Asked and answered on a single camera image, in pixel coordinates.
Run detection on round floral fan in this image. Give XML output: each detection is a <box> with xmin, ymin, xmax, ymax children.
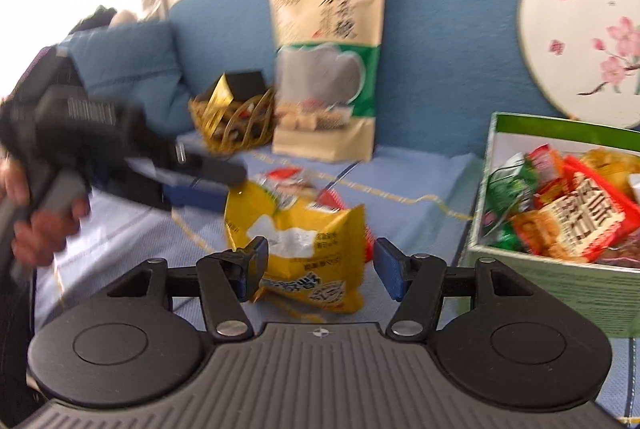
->
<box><xmin>516</xmin><ymin>0</ymin><xmax>640</xmax><ymax>128</ymax></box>

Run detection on gold wire basket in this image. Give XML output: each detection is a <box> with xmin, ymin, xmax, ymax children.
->
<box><xmin>189</xmin><ymin>71</ymin><xmax>276</xmax><ymax>155</ymax></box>

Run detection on blue sofa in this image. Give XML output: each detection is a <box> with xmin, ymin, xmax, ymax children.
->
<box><xmin>26</xmin><ymin>0</ymin><xmax>639</xmax><ymax>428</ymax></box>

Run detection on red snack packets pile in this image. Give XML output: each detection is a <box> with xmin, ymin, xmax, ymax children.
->
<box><xmin>243</xmin><ymin>168</ymin><xmax>368</xmax><ymax>274</ymax></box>

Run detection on blue cushion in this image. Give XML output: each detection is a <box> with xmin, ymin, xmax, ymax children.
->
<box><xmin>58</xmin><ymin>21</ymin><xmax>193</xmax><ymax>136</ymax></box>

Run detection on red white snack packet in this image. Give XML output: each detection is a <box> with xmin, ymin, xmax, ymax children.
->
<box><xmin>511</xmin><ymin>156</ymin><xmax>639</xmax><ymax>263</ymax></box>

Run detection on green cardboard box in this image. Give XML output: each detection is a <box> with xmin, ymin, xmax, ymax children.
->
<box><xmin>462</xmin><ymin>113</ymin><xmax>639</xmax><ymax>337</ymax></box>

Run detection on green snack packet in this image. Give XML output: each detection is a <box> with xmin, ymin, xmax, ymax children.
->
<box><xmin>482</xmin><ymin>153</ymin><xmax>539</xmax><ymax>251</ymax></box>

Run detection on beige grain snack bag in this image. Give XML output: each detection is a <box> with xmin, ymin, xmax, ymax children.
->
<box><xmin>269</xmin><ymin>0</ymin><xmax>385</xmax><ymax>162</ymax></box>

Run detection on person's left hand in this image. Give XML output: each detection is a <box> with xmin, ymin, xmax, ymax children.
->
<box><xmin>1</xmin><ymin>157</ymin><xmax>90</xmax><ymax>269</ymax></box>

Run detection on yellow snack bag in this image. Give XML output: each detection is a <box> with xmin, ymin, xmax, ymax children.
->
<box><xmin>224</xmin><ymin>180</ymin><xmax>367</xmax><ymax>314</ymax></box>

